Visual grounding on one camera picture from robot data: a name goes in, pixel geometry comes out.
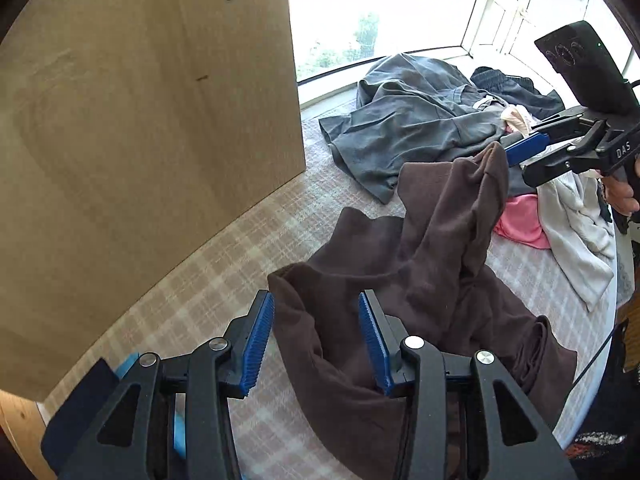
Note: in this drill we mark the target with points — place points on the brown fleece garment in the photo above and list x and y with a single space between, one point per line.
427 268

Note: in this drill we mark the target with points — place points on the navy folded garment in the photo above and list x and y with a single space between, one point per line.
76 414

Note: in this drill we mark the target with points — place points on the light blue folded garment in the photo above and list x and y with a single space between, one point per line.
141 423

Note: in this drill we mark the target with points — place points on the black knit sleeve forearm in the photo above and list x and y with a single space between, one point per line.
606 446

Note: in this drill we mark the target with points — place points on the white window frame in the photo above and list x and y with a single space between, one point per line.
337 41

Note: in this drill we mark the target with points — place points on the right hand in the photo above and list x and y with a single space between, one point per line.
619 193

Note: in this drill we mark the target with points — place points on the dark grey t-shirt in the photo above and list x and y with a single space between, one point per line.
410 109

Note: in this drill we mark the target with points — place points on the pink garment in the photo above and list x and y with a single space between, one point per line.
520 223

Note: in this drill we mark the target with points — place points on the wooden plank wall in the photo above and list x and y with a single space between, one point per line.
23 424

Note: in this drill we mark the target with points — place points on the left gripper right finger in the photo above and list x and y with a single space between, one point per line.
466 417

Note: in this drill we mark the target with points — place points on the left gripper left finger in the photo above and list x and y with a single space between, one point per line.
224 368

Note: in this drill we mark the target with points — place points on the cream ribbed knit sweater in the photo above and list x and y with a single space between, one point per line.
580 234

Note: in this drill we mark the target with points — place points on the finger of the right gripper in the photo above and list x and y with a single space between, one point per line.
542 162
555 130

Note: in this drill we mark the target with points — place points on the light wooden cabinet panel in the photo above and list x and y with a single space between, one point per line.
132 131

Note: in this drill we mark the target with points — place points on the black elastic-waist shorts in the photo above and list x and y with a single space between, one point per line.
517 90

